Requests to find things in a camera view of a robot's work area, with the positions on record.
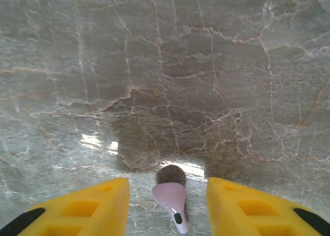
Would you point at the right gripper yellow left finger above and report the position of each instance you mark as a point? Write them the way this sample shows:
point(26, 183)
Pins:
point(77, 215)

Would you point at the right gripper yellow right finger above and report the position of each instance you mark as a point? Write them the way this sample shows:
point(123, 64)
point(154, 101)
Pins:
point(257, 215)

